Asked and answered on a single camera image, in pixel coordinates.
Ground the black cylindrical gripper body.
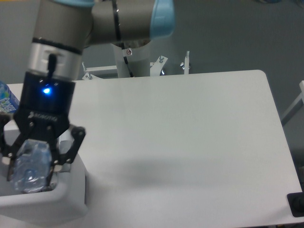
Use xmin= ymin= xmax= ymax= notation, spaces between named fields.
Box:
xmin=13 ymin=39 xmax=84 ymax=143

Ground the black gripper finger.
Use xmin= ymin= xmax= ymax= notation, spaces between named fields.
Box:
xmin=0 ymin=113 xmax=27 ymax=182
xmin=46 ymin=125 xmax=86 ymax=186

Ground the clear plastic bottle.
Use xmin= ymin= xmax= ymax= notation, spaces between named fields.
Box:
xmin=10 ymin=139 xmax=52 ymax=193

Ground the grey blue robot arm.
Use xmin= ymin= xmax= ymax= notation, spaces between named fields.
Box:
xmin=0 ymin=0 xmax=175 ymax=192

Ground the white plastic trash can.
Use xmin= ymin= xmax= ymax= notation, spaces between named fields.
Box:
xmin=0 ymin=130 xmax=88 ymax=226

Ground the blue labelled water bottle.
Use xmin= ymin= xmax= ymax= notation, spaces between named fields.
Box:
xmin=0 ymin=81 xmax=19 ymax=114

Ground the black clamp at table edge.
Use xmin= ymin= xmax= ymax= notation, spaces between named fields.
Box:
xmin=287 ymin=192 xmax=304 ymax=218

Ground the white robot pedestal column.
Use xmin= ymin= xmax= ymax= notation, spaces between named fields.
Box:
xmin=111 ymin=39 xmax=151 ymax=65

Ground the black cable on pedestal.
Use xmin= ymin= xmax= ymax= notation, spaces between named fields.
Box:
xmin=120 ymin=41 xmax=134 ymax=78

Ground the white metal base frame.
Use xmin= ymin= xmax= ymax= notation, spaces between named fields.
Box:
xmin=81 ymin=50 xmax=192 ymax=80

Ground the white frame at right edge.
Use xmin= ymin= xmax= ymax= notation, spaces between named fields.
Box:
xmin=281 ymin=81 xmax=304 ymax=126

